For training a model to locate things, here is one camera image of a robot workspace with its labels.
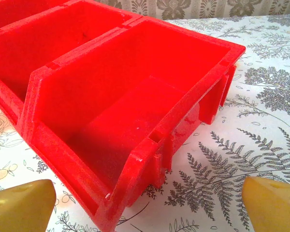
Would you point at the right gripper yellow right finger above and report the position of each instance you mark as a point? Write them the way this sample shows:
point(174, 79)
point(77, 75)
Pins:
point(275, 210)

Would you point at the floral patterned tablecloth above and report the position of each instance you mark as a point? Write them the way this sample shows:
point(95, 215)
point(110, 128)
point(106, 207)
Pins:
point(256, 133)

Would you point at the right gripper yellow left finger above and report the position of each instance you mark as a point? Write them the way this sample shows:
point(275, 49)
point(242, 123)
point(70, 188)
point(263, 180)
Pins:
point(19, 207)

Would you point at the red plastic storage bin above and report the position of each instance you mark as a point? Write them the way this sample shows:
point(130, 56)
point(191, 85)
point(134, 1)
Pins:
point(135, 84)
point(50, 43)
point(14, 14)

